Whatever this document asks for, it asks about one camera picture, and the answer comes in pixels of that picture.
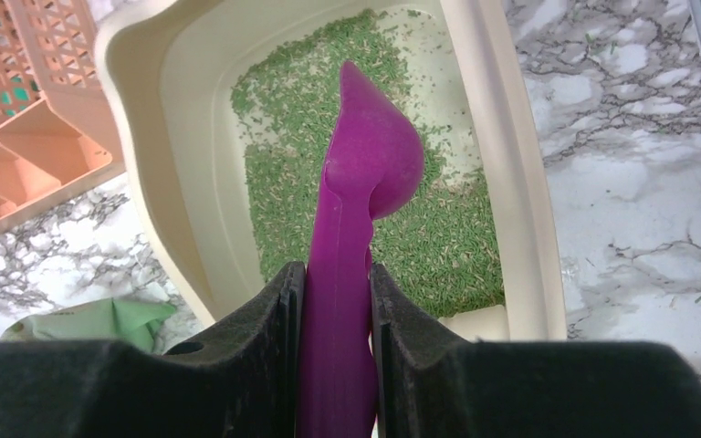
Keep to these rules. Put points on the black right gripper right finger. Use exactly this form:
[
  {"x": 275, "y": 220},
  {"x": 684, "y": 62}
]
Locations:
[{"x": 433, "y": 383}]

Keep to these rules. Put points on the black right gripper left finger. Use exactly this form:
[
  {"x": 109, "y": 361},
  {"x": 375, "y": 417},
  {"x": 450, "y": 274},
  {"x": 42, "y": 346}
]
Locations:
[{"x": 237, "y": 378}]

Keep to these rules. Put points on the green litter bag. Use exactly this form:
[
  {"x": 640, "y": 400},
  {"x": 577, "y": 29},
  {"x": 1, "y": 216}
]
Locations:
[{"x": 135, "y": 322}]

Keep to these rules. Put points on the purple litter scoop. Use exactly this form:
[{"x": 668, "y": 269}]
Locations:
[{"x": 372, "y": 168}]

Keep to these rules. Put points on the orange plastic file organizer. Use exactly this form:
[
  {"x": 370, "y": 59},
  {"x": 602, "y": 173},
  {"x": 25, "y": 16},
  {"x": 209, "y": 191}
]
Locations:
[{"x": 58, "y": 138}]

